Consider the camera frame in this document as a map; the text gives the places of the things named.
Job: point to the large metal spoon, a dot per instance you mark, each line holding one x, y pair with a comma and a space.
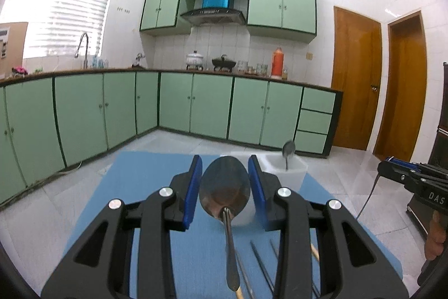
224, 187

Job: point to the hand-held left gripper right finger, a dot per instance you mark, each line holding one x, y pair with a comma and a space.
257, 190

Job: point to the blue table cloth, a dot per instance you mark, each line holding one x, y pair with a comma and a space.
147, 173

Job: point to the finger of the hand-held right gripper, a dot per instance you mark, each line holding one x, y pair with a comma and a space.
393, 171
409, 163

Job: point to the pink flower ornament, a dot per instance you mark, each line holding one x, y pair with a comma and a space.
20, 70

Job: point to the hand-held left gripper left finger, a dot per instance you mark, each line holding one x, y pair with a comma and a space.
192, 194

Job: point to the white window blind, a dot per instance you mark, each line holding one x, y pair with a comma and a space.
63, 4

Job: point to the orange thermos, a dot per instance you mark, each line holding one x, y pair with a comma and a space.
277, 64

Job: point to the metal faucet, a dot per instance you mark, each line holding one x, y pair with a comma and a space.
85, 50

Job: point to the green base cabinets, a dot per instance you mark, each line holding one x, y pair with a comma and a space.
210, 106

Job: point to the cardboard box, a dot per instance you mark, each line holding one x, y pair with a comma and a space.
15, 46

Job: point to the black wok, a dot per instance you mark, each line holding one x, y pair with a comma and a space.
224, 62

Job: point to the glass jar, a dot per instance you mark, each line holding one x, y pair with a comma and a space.
262, 69
285, 74
242, 66

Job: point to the person's right hand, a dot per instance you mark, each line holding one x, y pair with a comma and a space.
435, 236

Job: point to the wooden door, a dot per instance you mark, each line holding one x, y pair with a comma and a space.
406, 92
353, 74

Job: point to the range hood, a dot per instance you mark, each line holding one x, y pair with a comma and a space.
213, 17

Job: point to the small metal spoon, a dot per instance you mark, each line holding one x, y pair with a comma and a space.
289, 148

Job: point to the small figurine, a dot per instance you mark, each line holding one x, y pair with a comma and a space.
139, 60

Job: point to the white cooking pot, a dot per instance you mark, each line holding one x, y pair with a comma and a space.
194, 59

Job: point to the green wall cabinets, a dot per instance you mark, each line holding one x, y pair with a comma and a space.
266, 1

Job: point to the white plastic container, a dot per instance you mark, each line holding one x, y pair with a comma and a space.
290, 176
246, 215

